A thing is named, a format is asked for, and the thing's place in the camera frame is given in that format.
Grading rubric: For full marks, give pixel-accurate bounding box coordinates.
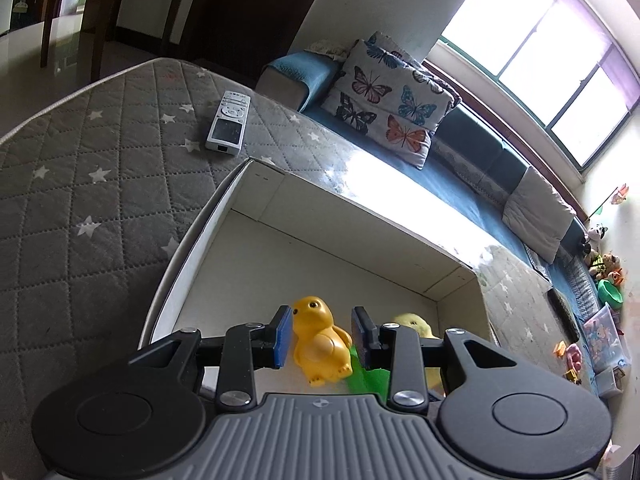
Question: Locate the brown plush toy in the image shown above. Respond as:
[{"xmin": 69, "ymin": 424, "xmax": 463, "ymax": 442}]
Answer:
[{"xmin": 587, "ymin": 251, "xmax": 624, "ymax": 283}]

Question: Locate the grey cardboard box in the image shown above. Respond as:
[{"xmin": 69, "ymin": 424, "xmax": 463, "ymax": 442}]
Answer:
[{"xmin": 137, "ymin": 156, "xmax": 496, "ymax": 403}]

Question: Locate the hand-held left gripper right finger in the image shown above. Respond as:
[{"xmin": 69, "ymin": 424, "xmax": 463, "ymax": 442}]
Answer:
[{"xmin": 351, "ymin": 306, "xmax": 518, "ymax": 413}]

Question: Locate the silver remote control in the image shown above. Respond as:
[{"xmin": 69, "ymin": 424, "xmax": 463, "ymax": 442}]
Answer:
[{"xmin": 205, "ymin": 90, "xmax": 252, "ymax": 157}]

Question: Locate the window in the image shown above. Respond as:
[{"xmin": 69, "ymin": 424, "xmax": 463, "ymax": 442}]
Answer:
[{"xmin": 422, "ymin": 0, "xmax": 640, "ymax": 176}]

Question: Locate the blue sofa cushion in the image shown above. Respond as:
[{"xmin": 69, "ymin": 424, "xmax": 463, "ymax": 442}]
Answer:
[{"xmin": 256, "ymin": 50, "xmax": 346, "ymax": 113}]

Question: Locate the dark teal sofa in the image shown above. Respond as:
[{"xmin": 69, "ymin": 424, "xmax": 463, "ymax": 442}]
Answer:
[{"xmin": 256, "ymin": 50, "xmax": 626, "ymax": 396}]

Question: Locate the small patterned cloth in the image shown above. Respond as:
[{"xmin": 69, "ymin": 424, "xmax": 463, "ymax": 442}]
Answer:
[{"xmin": 305, "ymin": 40, "xmax": 352, "ymax": 62}]

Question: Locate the grey quilted star table cover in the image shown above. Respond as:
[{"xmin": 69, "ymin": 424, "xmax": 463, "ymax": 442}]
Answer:
[{"xmin": 0, "ymin": 57, "xmax": 586, "ymax": 480}]

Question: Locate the colourful wall decoration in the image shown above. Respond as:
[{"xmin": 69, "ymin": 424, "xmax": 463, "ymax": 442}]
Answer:
[{"xmin": 597, "ymin": 185, "xmax": 630, "ymax": 217}]

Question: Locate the purple curtain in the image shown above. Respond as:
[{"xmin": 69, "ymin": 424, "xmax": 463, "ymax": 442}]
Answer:
[{"xmin": 545, "ymin": 0, "xmax": 640, "ymax": 111}]

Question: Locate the green plastic bowl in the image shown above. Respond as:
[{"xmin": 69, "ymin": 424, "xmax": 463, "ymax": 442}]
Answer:
[{"xmin": 596, "ymin": 278, "xmax": 625, "ymax": 310}]

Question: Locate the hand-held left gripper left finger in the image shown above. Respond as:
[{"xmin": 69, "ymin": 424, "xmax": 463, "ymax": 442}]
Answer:
[{"xmin": 127, "ymin": 305, "xmax": 293, "ymax": 411}]

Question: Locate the green toy piece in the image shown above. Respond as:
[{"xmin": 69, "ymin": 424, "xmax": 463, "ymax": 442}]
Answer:
[{"xmin": 346, "ymin": 342, "xmax": 393, "ymax": 403}]

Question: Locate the yellow plush chick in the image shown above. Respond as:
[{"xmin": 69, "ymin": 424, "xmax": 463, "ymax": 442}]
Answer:
[{"xmin": 390, "ymin": 312, "xmax": 446, "ymax": 401}]

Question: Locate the dark wooden door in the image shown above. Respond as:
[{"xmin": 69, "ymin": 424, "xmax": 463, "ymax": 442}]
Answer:
[{"xmin": 182, "ymin": 0, "xmax": 341, "ymax": 91}]

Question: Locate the grey cushion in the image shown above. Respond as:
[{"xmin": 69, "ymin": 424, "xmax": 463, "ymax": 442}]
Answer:
[{"xmin": 501, "ymin": 165, "xmax": 578, "ymax": 264}]

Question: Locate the large yellow rubber duck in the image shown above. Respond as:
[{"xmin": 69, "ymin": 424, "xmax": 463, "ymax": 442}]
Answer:
[{"xmin": 291, "ymin": 295, "xmax": 353, "ymax": 387}]

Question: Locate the butterfly print pillow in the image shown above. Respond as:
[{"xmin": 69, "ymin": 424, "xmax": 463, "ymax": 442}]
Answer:
[
  {"xmin": 320, "ymin": 40, "xmax": 453, "ymax": 170},
  {"xmin": 367, "ymin": 30, "xmax": 463, "ymax": 111}
]

